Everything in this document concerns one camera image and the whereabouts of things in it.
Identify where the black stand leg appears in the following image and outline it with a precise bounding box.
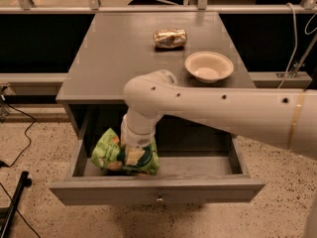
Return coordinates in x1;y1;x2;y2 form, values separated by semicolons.
0;171;32;238

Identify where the black floor cable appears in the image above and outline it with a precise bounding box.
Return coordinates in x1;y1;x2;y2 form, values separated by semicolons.
0;102;38;169

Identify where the open grey top drawer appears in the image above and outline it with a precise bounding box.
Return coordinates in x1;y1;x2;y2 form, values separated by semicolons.
50;117;265;205

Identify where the grey wooden cabinet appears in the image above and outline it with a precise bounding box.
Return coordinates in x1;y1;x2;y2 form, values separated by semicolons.
56;11;255;131

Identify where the white paper bowl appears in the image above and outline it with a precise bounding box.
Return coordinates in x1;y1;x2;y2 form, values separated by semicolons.
184;52;234;83

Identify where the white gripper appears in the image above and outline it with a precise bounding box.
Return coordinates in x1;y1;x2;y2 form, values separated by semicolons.
121;114;156;166

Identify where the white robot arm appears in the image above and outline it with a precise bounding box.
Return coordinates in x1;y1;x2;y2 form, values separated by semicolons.
121;70;317;160

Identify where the white hanging cable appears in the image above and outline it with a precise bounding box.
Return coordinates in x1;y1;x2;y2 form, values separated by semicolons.
276;2;299;90

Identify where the crushed gold soda can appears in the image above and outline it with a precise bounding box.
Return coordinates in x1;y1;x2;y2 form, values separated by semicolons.
154;29;187;49

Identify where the grey metal railing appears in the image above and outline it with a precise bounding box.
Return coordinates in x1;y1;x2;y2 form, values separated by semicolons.
0;0;317;16

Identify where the green rice chip bag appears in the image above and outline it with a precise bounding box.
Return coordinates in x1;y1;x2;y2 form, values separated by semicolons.
90;128;159;176

